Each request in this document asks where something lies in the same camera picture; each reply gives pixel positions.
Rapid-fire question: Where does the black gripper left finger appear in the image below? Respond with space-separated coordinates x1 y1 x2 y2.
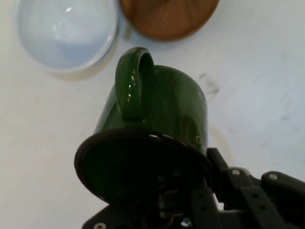
82 174 224 229

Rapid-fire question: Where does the wooden mug tree stand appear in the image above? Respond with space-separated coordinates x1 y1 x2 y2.
118 0 221 42

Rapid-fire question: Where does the light blue ceramic bowl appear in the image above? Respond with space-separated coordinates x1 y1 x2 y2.
16 0 120 73

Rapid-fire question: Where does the dark green ceramic mug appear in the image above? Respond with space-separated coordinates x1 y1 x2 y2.
73 47 214 206

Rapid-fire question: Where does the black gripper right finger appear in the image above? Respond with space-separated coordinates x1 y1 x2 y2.
206 147 305 229

